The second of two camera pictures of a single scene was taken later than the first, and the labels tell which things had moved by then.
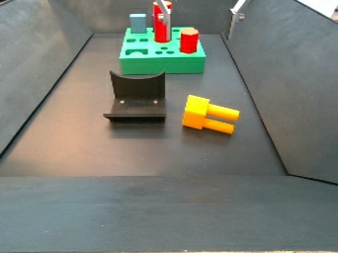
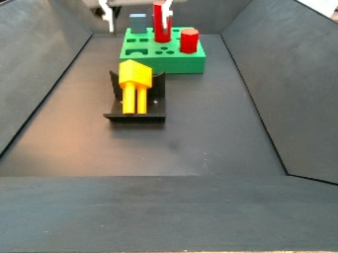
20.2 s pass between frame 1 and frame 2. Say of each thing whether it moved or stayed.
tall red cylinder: stayed
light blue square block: stayed
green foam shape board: stayed
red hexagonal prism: stayed
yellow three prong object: moved
